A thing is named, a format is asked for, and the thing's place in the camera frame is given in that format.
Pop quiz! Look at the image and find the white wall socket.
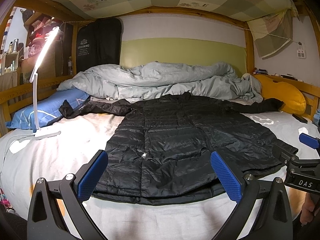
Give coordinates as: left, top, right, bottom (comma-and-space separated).
297, 42, 306, 59

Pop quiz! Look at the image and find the black puffer down jacket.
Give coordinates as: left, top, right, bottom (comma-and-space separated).
59, 92, 297, 205

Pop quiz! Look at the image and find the grey heart-print bed sheet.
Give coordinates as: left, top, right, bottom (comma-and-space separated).
1, 109, 319, 239

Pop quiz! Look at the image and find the wooden bed frame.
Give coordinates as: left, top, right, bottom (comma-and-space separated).
1, 0, 319, 121

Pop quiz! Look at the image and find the white LED desk lamp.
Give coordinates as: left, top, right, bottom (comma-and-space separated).
29, 26, 62, 138

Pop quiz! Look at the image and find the black hanging garment bag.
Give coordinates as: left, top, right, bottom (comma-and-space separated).
76, 18, 123, 73

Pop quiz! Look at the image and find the light blue crumpled duvet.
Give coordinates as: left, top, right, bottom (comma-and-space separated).
58, 61, 263, 103

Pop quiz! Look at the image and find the blue pillow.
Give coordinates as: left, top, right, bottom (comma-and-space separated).
6, 88, 89, 132

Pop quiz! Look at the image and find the person's right hand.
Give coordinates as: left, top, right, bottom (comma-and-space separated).
300, 193, 315, 225

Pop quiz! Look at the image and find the orange long pillow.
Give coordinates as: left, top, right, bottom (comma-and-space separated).
254, 74, 306, 115

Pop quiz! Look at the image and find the green padded headboard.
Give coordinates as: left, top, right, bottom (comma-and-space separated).
120, 38, 246, 76

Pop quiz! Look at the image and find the cluttered wooden shelf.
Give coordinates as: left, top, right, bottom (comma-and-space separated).
1, 7, 73, 85

